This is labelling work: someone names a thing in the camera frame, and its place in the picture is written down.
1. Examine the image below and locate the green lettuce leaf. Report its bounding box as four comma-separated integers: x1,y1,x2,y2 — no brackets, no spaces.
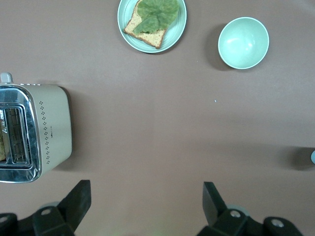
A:
133,0,180,34

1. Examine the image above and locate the brown bread slice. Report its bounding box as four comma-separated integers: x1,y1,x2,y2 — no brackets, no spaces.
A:
123,0,169,50

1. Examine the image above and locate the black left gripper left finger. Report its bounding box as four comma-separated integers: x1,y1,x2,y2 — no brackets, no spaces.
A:
0,180,92,236

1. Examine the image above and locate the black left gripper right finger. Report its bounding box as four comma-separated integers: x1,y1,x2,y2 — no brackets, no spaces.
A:
196,181,305,236

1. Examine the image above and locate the pale green bowl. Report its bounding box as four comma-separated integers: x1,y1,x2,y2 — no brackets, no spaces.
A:
218,17,270,70

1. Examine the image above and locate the pale green ribbed plate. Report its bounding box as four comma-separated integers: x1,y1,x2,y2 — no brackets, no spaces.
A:
117,0,188,53

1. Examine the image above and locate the beige and chrome toaster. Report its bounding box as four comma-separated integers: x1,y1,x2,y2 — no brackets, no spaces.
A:
0,72,73,184

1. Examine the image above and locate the toast slice in toaster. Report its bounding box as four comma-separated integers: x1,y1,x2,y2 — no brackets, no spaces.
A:
0,132,6,162

